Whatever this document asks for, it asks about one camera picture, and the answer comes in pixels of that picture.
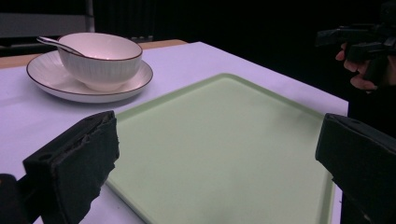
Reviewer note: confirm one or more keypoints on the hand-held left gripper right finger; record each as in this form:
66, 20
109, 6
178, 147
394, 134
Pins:
361, 158

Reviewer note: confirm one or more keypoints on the white spoon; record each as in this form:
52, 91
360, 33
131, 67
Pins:
56, 44

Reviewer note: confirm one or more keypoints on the white ribbed plate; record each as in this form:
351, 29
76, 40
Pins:
49, 74

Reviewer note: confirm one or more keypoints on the pale green tray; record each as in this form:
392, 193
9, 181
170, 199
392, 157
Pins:
224, 146

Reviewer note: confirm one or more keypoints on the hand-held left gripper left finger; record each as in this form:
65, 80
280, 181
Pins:
74, 168

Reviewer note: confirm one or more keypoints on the grey monitor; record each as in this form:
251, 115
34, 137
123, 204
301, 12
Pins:
43, 23

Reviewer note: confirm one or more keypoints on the white ribbed bowl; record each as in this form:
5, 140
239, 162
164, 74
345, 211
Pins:
101, 59

